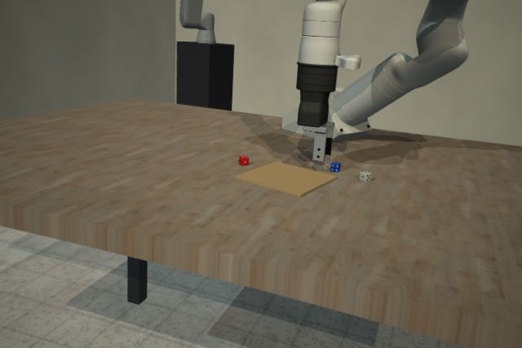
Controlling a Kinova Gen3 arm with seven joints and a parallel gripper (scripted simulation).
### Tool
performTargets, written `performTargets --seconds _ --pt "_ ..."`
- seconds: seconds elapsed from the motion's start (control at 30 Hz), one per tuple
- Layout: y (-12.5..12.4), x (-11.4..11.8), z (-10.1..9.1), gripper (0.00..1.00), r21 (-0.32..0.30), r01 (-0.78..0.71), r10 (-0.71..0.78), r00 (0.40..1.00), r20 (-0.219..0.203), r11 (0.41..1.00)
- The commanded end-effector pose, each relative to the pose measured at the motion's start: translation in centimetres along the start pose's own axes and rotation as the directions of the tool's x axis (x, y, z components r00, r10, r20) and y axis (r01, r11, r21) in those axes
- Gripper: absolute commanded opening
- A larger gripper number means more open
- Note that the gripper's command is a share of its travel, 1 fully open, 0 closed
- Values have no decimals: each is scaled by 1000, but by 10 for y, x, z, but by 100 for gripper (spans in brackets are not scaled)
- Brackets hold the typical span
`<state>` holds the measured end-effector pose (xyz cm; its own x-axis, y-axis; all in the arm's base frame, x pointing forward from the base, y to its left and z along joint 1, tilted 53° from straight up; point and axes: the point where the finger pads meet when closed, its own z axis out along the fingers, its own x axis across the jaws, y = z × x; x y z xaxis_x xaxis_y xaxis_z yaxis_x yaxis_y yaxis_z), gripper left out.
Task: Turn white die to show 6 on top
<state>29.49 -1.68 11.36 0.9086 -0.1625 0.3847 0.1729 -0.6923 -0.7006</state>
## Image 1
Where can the blue die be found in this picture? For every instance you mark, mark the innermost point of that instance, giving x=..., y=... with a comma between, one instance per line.
x=335, y=166

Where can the tan flat mat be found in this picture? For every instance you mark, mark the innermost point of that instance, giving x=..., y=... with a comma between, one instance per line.
x=286, y=178

